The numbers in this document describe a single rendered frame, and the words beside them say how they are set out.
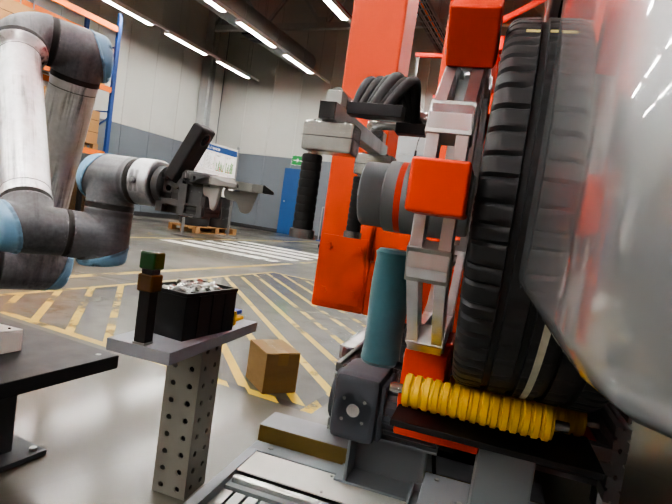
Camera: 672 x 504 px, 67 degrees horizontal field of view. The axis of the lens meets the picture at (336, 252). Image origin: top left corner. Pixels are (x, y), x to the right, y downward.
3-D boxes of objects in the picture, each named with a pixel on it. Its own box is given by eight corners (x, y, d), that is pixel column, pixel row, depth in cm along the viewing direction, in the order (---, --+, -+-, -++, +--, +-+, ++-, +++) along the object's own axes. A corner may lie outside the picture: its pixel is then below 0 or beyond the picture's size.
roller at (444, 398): (568, 452, 79) (575, 417, 78) (384, 406, 87) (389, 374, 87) (563, 438, 84) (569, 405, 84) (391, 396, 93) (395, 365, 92)
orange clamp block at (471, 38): (494, 69, 77) (503, 5, 72) (442, 67, 79) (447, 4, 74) (498, 56, 82) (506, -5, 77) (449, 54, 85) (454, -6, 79)
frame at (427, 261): (431, 383, 72) (494, -5, 68) (387, 372, 74) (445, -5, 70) (456, 322, 124) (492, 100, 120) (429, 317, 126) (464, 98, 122)
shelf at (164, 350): (168, 366, 110) (170, 352, 109) (105, 349, 114) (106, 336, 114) (256, 331, 151) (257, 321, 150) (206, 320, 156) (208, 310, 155)
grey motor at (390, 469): (478, 543, 119) (503, 399, 116) (312, 491, 131) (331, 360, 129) (480, 504, 136) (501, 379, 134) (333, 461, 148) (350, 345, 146)
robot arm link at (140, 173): (159, 161, 102) (126, 154, 92) (180, 164, 100) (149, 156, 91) (154, 205, 102) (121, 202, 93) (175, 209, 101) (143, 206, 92)
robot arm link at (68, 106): (-9, 271, 147) (44, 9, 124) (57, 275, 158) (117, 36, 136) (-4, 299, 136) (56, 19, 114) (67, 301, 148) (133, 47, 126)
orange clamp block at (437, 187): (467, 220, 70) (463, 218, 62) (411, 213, 73) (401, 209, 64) (475, 170, 70) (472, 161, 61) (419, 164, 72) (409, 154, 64)
